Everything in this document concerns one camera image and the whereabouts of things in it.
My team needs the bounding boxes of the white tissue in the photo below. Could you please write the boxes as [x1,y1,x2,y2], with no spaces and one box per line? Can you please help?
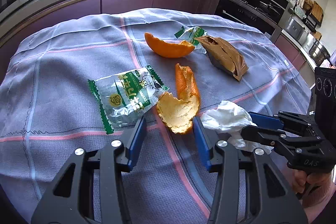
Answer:
[200,100,274,155]

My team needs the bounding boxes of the green clear candy wrapper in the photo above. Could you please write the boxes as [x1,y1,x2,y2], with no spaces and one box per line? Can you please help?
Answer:
[88,65,169,135]

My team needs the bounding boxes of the black built-in oven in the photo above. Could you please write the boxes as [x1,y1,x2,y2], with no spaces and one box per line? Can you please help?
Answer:
[215,0,293,40]

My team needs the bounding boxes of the purple kitchen cabinets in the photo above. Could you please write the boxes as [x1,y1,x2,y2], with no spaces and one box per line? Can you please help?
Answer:
[1,0,219,79]

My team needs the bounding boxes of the small green torn wrapper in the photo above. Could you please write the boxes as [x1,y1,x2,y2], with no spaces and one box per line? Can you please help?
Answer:
[174,26,207,54]

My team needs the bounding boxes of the boat-shaped orange peel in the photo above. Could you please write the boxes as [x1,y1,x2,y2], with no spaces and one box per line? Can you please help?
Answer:
[144,32,195,59]

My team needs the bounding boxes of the person's right hand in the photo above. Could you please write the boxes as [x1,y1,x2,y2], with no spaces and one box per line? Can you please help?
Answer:
[292,170,331,193]

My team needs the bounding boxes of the brown foil snack bag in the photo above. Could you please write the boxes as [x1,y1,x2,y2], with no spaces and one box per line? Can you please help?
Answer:
[196,36,248,81]

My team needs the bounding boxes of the curled orange peel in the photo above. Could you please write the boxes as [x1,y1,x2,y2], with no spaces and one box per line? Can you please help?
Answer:
[156,63,201,135]

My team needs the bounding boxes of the pink sweater right forearm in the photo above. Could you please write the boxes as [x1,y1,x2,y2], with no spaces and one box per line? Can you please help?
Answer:
[302,176,335,223]

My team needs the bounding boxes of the purple checked tablecloth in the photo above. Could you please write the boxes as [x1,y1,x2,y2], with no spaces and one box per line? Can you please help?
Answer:
[1,9,311,223]

